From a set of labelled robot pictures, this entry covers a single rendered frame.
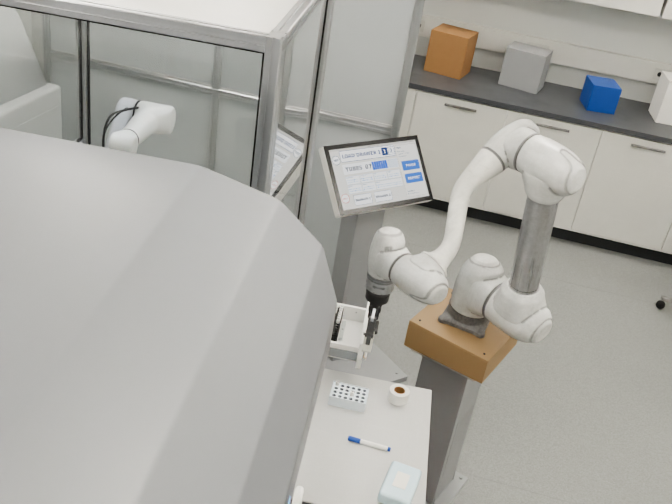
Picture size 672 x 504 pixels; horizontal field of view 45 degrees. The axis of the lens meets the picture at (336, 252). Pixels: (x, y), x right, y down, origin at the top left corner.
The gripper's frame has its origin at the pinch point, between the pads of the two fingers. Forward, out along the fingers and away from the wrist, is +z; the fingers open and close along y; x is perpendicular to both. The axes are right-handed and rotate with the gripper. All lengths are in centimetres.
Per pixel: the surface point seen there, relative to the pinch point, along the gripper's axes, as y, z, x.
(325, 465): 34.1, 24.1, -4.3
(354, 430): 16.0, 23.9, 1.8
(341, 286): -113, 52, -20
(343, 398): 6.0, 20.4, -4.1
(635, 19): -376, -47, 126
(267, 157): 26, -68, -34
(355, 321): -33.6, 16.1, -6.9
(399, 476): 36.2, 19.5, 17.9
